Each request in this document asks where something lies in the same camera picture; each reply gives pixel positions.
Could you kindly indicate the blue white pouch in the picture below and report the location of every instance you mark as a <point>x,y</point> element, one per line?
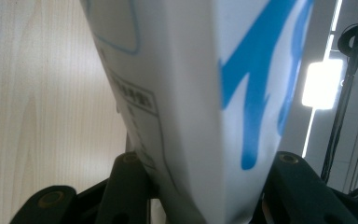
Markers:
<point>183,93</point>

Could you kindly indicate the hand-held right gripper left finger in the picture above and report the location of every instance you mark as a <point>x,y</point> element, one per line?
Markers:
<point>124,193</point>

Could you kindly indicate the bright lamp panel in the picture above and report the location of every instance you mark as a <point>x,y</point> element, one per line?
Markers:
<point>322,84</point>

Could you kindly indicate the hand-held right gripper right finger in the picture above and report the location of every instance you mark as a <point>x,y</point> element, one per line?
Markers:
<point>298,193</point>

